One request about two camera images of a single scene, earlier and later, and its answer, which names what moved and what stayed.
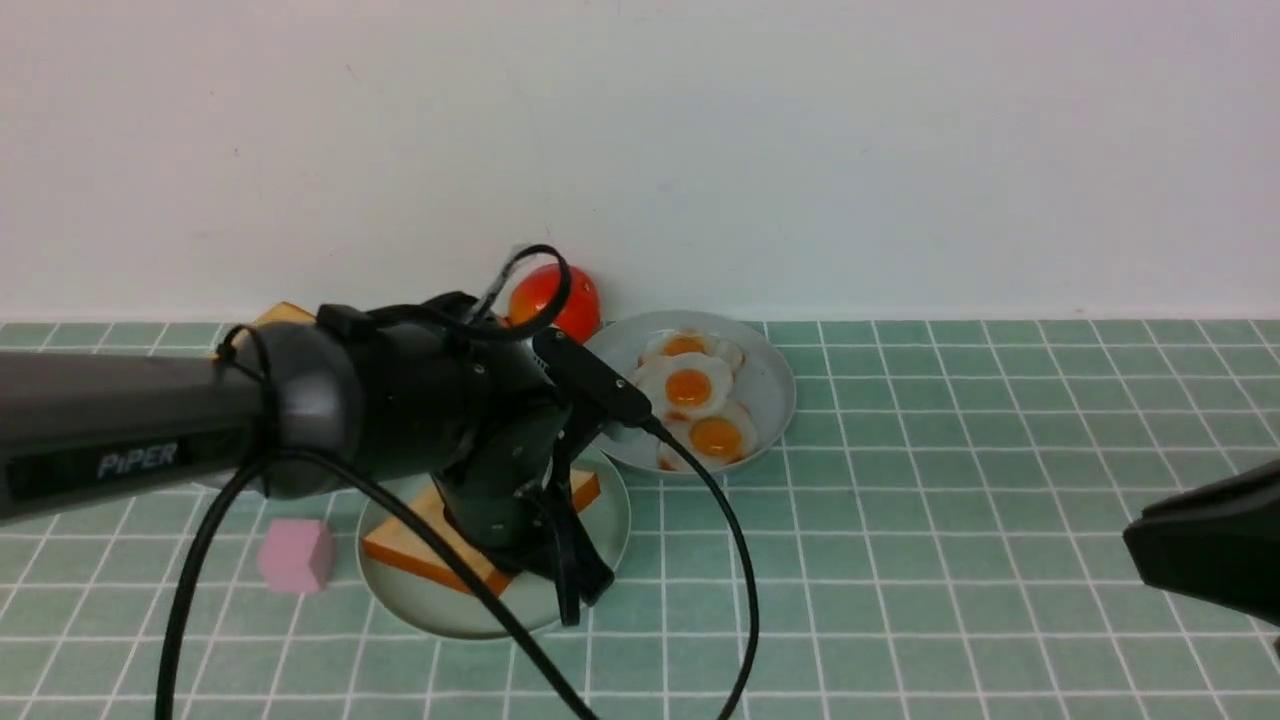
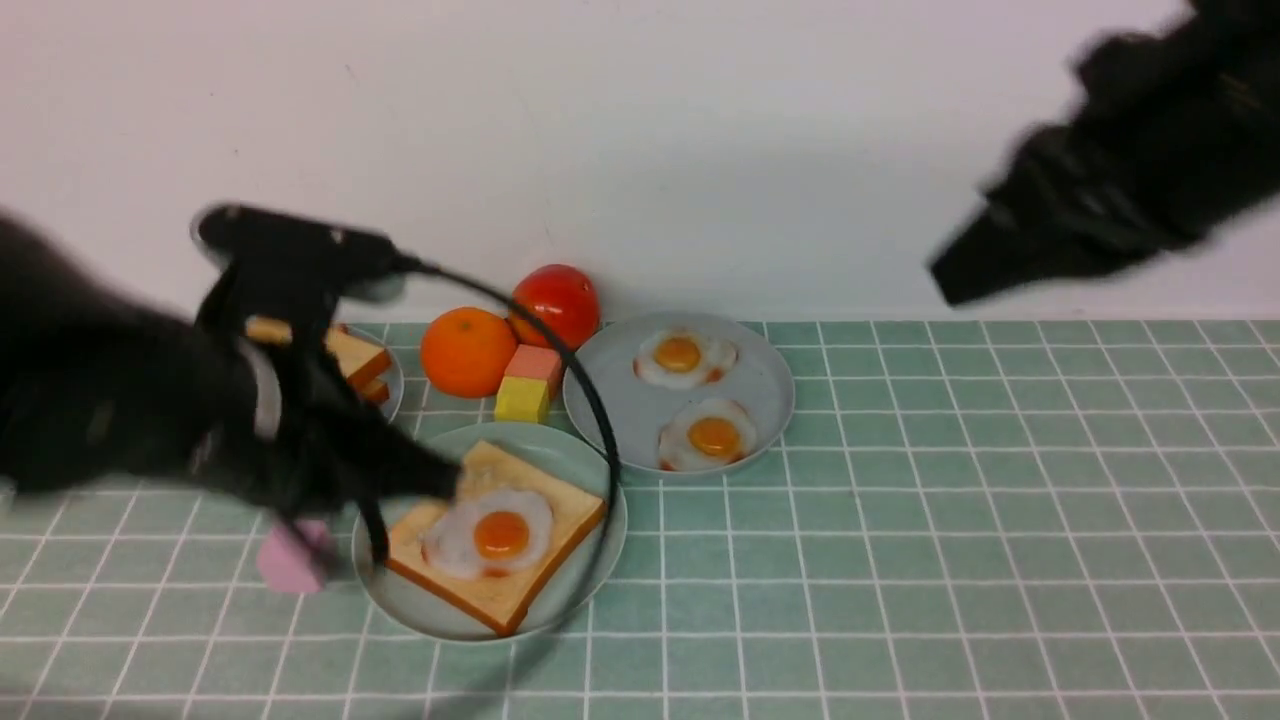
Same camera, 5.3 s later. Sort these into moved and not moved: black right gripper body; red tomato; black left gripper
Moved: black right gripper body; black left gripper
Not moved: red tomato
